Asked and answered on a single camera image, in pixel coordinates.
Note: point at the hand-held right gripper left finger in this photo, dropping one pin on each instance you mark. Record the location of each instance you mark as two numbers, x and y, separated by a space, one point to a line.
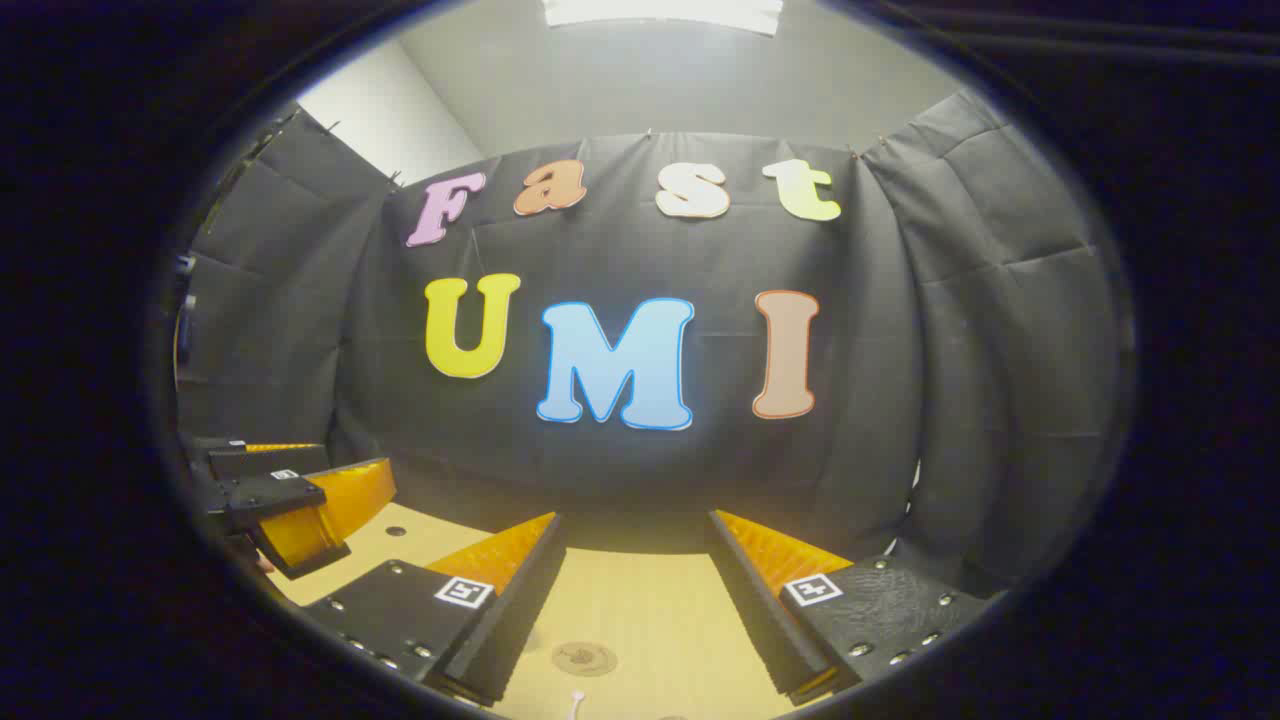
520 610

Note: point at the white toothbrush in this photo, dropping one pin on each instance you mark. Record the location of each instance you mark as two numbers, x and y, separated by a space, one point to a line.
577 703

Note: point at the ceiling light panel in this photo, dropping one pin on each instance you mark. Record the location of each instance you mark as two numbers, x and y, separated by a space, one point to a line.
660 12

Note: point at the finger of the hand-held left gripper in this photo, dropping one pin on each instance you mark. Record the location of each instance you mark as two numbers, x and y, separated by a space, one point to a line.
260 462
330 515

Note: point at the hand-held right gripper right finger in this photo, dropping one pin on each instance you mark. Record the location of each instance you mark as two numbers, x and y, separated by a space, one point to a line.
760 610

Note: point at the black backdrop cloth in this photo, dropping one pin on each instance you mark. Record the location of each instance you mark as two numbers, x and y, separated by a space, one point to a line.
700 470

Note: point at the wooden desktop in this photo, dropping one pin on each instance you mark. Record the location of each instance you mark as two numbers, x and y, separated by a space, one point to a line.
640 610

